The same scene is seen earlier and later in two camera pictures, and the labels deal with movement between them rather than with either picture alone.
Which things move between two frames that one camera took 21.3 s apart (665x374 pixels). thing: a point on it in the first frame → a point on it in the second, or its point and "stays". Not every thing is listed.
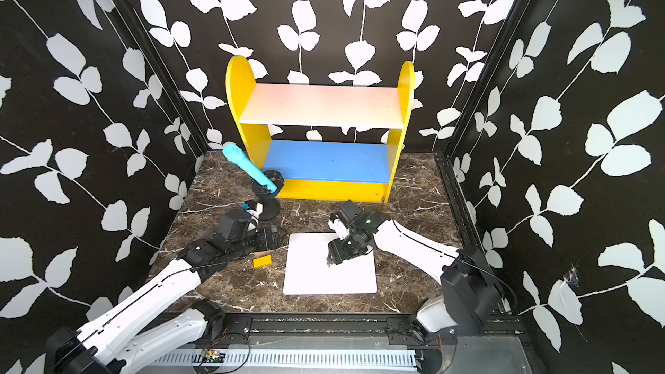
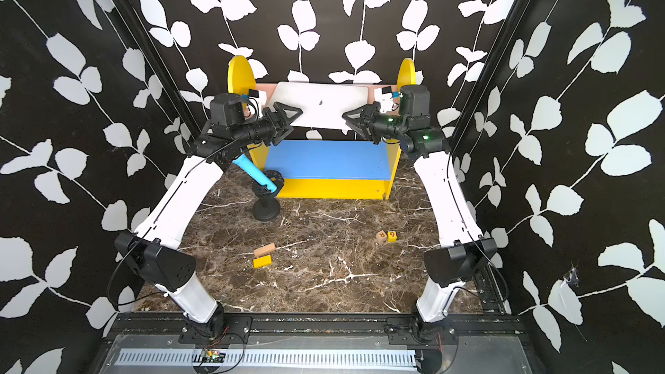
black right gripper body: [347, 248] → [380, 127]
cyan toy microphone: [235, 154] stays
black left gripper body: [261, 239] → [262, 130]
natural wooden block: [263, 254] stays
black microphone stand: [271, 206] stays
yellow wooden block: [262, 261] stays
